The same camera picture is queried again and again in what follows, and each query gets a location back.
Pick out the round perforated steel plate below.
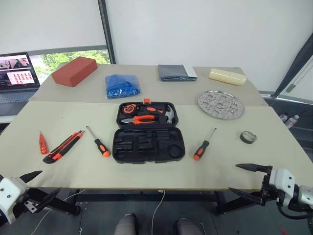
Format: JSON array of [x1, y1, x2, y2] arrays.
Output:
[[197, 90, 246, 121]]

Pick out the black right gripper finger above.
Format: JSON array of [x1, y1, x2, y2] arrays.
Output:
[[235, 163, 269, 173], [228, 187, 264, 205]]

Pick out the cream yellow plastic case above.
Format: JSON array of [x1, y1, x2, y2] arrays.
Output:
[[208, 68, 247, 87]]

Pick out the plastic bottles cluster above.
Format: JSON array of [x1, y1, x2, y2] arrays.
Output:
[[280, 112, 301, 128]]

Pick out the dark window frame post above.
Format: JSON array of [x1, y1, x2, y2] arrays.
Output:
[[97, 0, 117, 65]]

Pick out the orange black screwdriver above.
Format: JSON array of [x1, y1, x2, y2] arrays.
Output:
[[193, 127, 218, 161], [86, 125, 111, 158]]

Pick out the red tester pen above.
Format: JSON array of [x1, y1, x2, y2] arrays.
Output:
[[39, 131, 49, 155]]

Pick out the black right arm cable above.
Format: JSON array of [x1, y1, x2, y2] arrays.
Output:
[[277, 204, 313, 220]]

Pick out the dark rounded grey shape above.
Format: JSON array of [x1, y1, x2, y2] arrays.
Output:
[[174, 217, 204, 235], [113, 212, 136, 235]]

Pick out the open laptop computer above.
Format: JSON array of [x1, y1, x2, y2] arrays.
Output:
[[0, 52, 41, 116]]

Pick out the steel claw hammer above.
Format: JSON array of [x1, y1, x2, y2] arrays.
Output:
[[156, 105, 178, 124]]

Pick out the blue plastic bag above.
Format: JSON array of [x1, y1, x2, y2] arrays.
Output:
[[105, 74, 142, 99]]

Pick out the black plastic tool case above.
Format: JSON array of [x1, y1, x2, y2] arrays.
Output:
[[112, 97, 186, 165]]

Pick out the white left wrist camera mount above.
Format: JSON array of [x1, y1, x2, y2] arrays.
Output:
[[0, 177, 29, 225]]

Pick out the orange handled pliers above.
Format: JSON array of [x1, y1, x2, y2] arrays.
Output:
[[120, 114, 156, 126]]

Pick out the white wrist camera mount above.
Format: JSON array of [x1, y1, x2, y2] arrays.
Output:
[[268, 168, 298, 207], [0, 177, 29, 225]]

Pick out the dark diagonal support beam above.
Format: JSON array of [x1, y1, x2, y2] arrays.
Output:
[[275, 31, 313, 99]]

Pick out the red rectangular foam block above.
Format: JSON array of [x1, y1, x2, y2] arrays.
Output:
[[51, 56, 98, 88]]

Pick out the white hanging cable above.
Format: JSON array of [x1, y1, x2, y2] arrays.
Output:
[[150, 189, 166, 235]]

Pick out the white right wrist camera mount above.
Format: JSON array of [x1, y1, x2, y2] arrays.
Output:
[[268, 168, 298, 207]]

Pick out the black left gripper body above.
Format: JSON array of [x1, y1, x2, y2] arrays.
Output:
[[12, 189, 41, 219]]

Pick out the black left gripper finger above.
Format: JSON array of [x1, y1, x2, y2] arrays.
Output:
[[19, 170, 43, 183], [36, 188, 62, 212]]

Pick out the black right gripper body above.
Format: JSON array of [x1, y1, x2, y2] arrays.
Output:
[[259, 165, 282, 207]]

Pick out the black table frame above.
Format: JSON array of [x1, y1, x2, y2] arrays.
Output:
[[28, 188, 265, 216]]

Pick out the orange black utility knife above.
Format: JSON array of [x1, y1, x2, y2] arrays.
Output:
[[43, 130, 84, 165]]

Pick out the thin white wire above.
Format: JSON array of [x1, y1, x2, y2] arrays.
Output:
[[31, 188, 87, 235]]

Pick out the dark grey packaged cloth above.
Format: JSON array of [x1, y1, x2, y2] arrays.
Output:
[[157, 64, 198, 82]]

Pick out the orange black tape measure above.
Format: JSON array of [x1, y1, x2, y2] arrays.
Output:
[[122, 103, 137, 115]]

